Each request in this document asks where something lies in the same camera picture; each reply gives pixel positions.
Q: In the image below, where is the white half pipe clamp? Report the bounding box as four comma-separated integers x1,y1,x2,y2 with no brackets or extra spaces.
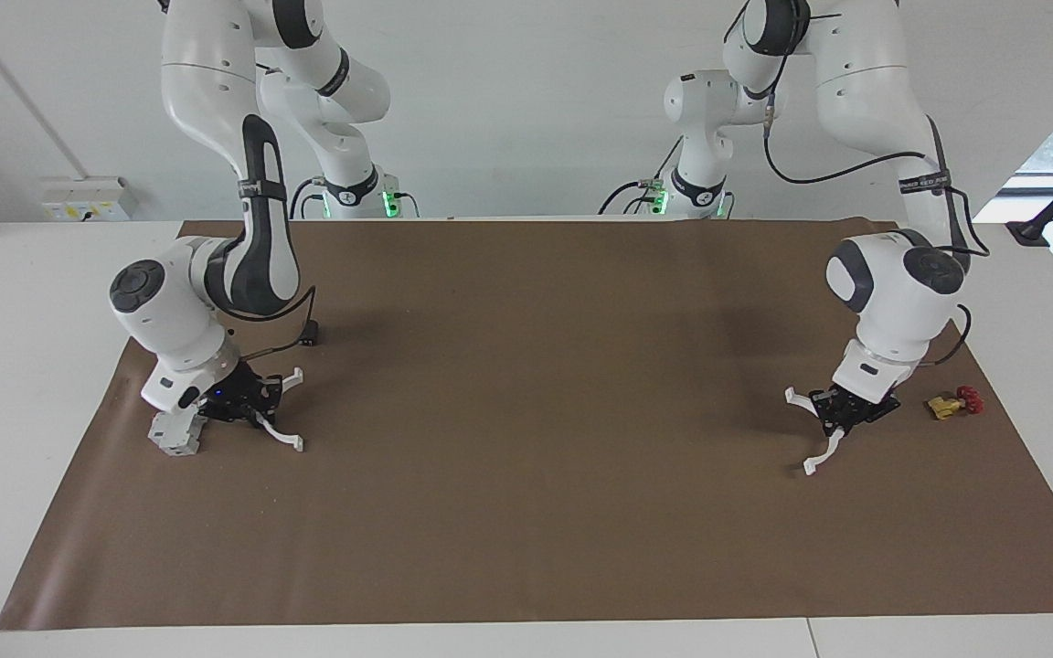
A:
252,367,305,452
784,387,847,476

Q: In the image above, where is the white circuit breaker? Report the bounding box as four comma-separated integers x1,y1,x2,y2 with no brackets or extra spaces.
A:
147,409,203,458

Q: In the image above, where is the brown paper table mat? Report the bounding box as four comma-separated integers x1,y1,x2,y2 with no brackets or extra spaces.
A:
0,218,1053,631

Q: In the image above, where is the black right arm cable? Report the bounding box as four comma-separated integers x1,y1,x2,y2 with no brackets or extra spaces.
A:
214,285,319,362

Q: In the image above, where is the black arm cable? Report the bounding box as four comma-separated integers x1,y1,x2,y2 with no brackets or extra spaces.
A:
760,91,994,368
214,285,319,362

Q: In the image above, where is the brass valve red handle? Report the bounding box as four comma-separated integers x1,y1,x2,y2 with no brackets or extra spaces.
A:
927,385,984,421

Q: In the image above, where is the white wall socket box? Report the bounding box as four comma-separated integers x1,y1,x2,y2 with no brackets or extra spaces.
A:
40,176,139,222

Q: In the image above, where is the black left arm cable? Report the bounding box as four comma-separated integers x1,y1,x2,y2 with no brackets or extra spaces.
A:
760,91,994,368

